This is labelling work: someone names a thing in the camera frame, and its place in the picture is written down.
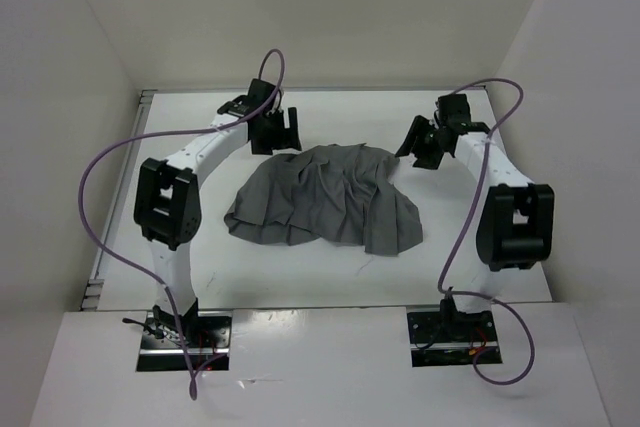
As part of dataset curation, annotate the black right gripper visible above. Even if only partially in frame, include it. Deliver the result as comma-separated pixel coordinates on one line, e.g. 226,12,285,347
394,114,447,171

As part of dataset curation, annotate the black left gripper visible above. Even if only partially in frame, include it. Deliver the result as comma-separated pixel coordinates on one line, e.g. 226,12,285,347
251,107,301,155

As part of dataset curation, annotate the grey pleated skirt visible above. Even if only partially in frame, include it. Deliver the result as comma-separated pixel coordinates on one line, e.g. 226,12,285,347
224,144,424,257

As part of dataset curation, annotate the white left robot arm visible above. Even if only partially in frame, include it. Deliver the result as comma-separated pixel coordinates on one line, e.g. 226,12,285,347
134,89,301,347

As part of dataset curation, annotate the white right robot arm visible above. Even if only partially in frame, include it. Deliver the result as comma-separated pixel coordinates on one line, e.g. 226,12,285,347
396,115,555,340

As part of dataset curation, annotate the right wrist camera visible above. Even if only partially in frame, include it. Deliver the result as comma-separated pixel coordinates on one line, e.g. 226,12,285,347
435,94,471,129

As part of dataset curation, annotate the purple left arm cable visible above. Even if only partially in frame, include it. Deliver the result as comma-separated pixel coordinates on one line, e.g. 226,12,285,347
77,49,289,401

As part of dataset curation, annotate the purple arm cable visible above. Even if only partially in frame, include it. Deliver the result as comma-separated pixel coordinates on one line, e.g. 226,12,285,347
77,49,289,401
437,77,539,387

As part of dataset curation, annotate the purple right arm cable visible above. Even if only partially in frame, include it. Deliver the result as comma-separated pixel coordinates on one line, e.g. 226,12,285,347
437,77,539,387

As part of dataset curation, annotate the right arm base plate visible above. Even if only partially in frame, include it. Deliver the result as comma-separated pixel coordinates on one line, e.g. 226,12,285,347
406,307,502,368

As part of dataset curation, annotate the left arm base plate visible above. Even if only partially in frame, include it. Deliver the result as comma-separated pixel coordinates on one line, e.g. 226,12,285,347
135,310,234,373

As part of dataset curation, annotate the aluminium table frame rail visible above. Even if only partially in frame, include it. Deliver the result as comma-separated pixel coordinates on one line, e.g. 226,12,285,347
79,89,156,312

